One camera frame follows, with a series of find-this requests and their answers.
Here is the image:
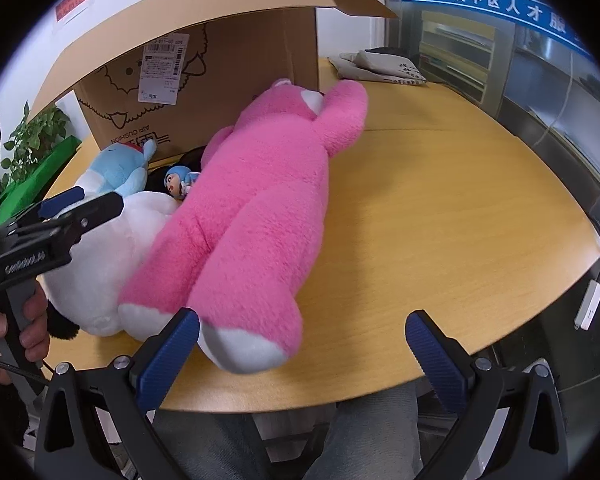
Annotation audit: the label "pink plush bear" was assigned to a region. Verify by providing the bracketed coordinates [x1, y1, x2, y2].
[117, 78, 370, 375]

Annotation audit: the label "beige printed cloth pouch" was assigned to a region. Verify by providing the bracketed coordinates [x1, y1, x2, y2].
[356, 49, 427, 86]

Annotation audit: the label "white plush toy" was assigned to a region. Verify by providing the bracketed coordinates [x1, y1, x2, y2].
[42, 191, 181, 342]

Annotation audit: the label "blue banner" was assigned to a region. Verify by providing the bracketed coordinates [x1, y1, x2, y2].
[400, 0, 588, 56]

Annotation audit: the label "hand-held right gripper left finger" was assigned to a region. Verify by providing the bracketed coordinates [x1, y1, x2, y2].
[32, 307, 201, 480]

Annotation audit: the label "green leafy plant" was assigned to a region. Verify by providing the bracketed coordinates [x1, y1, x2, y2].
[0, 102, 73, 201]

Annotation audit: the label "light blue plush toy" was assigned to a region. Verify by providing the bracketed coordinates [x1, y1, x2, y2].
[75, 139, 158, 196]

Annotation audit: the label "wooden desktop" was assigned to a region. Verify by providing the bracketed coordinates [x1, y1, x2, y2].
[40, 57, 600, 416]

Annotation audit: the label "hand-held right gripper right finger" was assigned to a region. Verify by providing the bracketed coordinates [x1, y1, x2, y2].
[405, 310, 571, 480]

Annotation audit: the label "white power adapter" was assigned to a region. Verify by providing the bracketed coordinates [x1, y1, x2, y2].
[575, 280, 600, 332]

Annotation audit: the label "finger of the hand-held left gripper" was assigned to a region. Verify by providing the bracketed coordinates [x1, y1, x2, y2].
[54, 191, 126, 247]
[0, 186, 88, 237]

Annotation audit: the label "blue hooded cartoon figurine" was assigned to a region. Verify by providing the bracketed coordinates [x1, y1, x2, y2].
[164, 165, 201, 202]

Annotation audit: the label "plain beige cloth pouch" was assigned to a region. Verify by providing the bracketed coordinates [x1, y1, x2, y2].
[328, 52, 368, 81]

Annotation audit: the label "person's left hand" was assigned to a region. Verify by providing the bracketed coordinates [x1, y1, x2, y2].
[0, 282, 51, 387]

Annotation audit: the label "person's grey jeans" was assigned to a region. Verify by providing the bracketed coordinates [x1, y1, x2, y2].
[152, 382, 421, 480]

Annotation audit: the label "brown cardboard box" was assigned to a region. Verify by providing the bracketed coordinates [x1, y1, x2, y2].
[27, 0, 401, 158]

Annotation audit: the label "red wall sign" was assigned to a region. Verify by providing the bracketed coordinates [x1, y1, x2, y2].
[55, 0, 91, 23]

